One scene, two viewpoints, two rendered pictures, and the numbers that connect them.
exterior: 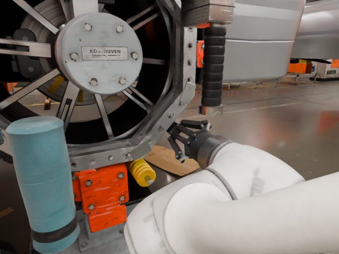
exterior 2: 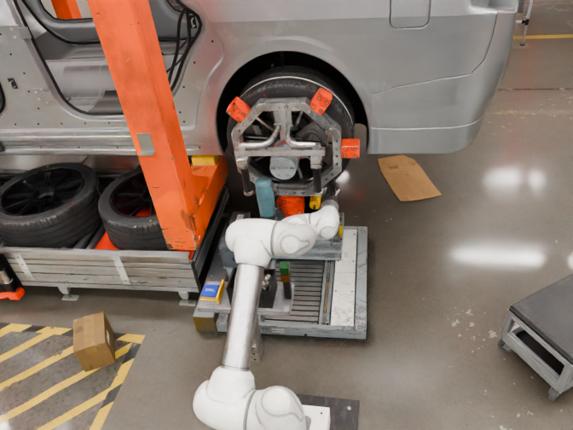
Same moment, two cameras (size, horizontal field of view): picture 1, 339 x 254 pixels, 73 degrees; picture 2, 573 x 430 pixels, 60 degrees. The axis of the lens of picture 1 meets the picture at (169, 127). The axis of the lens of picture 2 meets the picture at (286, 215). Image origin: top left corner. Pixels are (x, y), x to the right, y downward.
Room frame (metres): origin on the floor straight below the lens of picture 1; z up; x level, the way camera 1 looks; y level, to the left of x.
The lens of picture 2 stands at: (-1.16, -1.14, 2.14)
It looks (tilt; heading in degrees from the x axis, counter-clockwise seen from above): 38 degrees down; 39
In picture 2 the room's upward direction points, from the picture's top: 7 degrees counter-clockwise
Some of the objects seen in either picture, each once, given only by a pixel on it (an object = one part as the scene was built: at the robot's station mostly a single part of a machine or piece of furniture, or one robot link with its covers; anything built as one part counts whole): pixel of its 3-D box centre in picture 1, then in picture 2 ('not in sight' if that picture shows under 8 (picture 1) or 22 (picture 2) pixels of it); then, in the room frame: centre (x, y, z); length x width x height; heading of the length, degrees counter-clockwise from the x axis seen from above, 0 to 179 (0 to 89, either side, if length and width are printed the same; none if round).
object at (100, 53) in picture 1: (94, 55); (285, 157); (0.48, 0.15, 0.85); 0.21 x 0.14 x 0.14; 27
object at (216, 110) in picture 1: (213, 69); (317, 180); (0.41, -0.08, 0.83); 0.04 x 0.04 x 0.16
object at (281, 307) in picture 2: not in sight; (246, 298); (-0.08, 0.03, 0.44); 0.43 x 0.17 x 0.03; 117
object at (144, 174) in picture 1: (133, 161); (316, 192); (0.68, 0.12, 0.51); 0.29 x 0.06 x 0.06; 27
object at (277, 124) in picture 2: not in sight; (259, 130); (0.39, 0.21, 1.03); 0.19 x 0.18 x 0.11; 27
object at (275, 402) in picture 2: not in sight; (278, 415); (-0.53, -0.49, 0.56); 0.18 x 0.16 x 0.22; 109
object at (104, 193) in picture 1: (101, 186); (294, 202); (0.58, 0.20, 0.48); 0.16 x 0.12 x 0.17; 27
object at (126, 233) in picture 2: not in sight; (158, 206); (0.25, 0.99, 0.39); 0.66 x 0.66 x 0.24
